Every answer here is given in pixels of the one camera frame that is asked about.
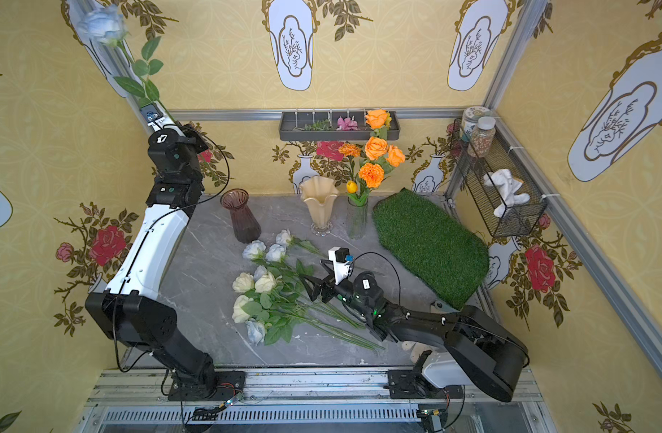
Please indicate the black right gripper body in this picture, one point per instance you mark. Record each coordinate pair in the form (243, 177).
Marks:
(330, 290)

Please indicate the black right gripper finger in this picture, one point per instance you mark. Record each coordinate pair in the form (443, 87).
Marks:
(329, 266)
(319, 288)

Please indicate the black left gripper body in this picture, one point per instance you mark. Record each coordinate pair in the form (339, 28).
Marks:
(161, 122)

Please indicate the white rose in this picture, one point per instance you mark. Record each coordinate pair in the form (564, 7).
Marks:
(253, 249)
(286, 239)
(106, 25)
(256, 331)
(293, 261)

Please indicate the white rose top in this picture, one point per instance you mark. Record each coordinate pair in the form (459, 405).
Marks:
(286, 239)

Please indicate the yellow orange tulip stem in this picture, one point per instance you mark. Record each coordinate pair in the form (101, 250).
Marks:
(357, 193)

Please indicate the small orange marigold stem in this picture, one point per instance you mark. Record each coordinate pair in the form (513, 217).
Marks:
(370, 177)

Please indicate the orange marigold flower stem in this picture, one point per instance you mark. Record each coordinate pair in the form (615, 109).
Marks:
(351, 158)

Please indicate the orange rose stem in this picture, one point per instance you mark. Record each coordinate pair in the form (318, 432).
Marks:
(375, 149)
(379, 121)
(391, 160)

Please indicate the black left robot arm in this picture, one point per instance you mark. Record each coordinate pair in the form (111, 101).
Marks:
(128, 310)

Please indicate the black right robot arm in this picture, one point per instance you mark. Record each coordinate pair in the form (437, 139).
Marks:
(482, 352)

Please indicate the white rose bottom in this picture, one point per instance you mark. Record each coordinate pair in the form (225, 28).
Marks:
(256, 331)

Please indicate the beige work glove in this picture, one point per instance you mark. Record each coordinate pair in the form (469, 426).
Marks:
(415, 349)

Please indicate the clear glass vase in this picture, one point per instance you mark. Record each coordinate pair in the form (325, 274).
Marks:
(357, 217)

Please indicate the cream ruffled vase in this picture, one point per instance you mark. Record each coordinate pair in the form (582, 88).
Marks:
(319, 194)

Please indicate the dark purple glass vase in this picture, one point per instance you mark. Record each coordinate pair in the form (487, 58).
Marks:
(245, 226)

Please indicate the green artificial grass mat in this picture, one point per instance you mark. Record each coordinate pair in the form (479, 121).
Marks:
(451, 260)

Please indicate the pink flower in planter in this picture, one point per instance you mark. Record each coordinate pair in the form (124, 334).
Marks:
(347, 124)

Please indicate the white cloth figure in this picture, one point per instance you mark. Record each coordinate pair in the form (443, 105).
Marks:
(507, 186)

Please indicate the jar with white lid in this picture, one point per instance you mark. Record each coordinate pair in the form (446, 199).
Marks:
(481, 137)

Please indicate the glass jar with floral lid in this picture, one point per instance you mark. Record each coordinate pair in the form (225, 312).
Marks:
(470, 118)

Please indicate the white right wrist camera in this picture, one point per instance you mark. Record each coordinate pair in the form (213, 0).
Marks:
(342, 262)

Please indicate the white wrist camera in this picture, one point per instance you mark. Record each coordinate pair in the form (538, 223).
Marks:
(342, 262)
(153, 116)

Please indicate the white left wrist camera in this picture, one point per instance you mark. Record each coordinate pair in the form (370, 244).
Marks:
(153, 116)

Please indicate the grey wall planter shelf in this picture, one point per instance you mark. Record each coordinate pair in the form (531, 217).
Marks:
(321, 126)

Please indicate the black wire wall basket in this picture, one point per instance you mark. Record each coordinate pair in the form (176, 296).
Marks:
(518, 220)

